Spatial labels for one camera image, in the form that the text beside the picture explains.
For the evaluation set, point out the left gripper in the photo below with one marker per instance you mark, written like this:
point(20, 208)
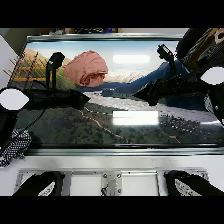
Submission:
point(53, 99)

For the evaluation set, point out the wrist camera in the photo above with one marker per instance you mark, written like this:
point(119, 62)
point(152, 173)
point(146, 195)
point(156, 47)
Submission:
point(165, 51)
point(55, 60)

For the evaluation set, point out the black and white spotted garment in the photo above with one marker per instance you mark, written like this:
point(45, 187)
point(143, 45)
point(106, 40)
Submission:
point(15, 146)

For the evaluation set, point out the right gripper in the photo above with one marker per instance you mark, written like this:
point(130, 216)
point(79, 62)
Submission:
point(173, 87)

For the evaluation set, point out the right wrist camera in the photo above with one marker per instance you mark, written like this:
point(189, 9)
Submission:
point(165, 51)

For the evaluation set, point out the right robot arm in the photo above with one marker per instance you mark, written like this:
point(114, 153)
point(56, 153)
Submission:
point(213, 76)

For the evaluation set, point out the silver frame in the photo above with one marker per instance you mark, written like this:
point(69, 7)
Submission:
point(111, 183)

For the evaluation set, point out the heap of clothes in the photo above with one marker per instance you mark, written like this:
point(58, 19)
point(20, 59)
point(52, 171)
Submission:
point(208, 46)

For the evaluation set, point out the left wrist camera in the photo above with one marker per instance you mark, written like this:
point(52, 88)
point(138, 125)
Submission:
point(55, 60)

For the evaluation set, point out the pink garment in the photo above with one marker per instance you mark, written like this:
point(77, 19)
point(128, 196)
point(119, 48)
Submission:
point(87, 68)

